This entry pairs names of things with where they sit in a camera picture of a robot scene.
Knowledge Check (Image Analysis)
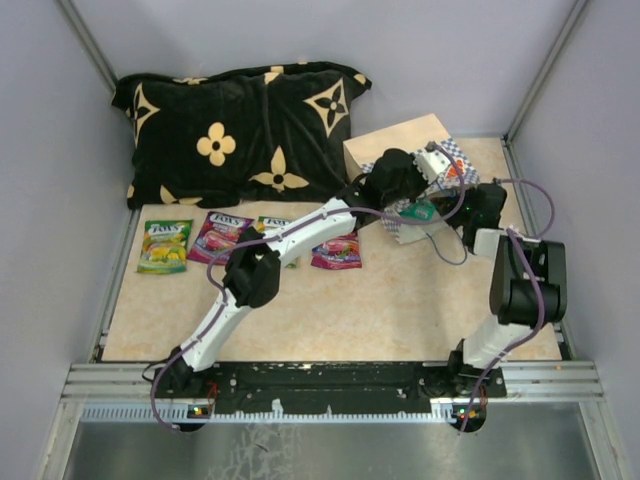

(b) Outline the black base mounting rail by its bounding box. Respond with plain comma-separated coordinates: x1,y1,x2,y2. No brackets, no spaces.
148,360,481,415

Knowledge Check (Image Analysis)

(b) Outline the red teal snack packet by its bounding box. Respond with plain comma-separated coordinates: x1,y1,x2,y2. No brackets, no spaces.
311,231,362,271

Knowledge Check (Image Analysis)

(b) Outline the green Fox's candy bag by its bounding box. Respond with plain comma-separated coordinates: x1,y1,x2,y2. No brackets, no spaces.
136,220,193,275

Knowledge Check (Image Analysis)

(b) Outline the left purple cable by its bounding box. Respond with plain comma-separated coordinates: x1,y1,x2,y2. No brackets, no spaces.
149,142,469,434

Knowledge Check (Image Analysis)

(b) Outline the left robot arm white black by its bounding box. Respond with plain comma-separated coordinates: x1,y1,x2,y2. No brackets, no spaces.
151,145,437,397

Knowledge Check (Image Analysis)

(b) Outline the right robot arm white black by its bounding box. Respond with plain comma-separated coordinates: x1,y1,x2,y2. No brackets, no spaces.
446,179,568,397

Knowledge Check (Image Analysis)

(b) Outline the blue checkered paper bag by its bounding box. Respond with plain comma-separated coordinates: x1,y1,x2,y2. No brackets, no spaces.
343,114,480,256

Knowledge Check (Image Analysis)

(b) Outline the white slotted cable duct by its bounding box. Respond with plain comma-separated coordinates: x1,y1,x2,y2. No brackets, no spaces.
82,400,454,424

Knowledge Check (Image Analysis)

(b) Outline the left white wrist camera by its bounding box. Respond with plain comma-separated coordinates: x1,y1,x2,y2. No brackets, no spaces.
412,141,452,185

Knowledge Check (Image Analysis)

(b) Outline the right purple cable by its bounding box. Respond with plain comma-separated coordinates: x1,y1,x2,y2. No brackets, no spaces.
457,177,557,434

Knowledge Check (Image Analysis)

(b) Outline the yellow green snack packet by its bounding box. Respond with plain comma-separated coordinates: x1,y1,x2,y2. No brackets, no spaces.
255,215,299,269

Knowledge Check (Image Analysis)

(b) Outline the purple snack packet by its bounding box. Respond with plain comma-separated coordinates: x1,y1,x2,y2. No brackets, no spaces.
187,211,253,265

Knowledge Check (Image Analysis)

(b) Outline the black pillow with beige flowers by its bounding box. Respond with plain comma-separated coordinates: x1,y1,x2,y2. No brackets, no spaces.
111,61,372,210

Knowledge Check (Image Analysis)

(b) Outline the purple cable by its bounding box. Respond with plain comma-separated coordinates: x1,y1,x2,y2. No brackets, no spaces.
457,177,557,434
149,142,469,434

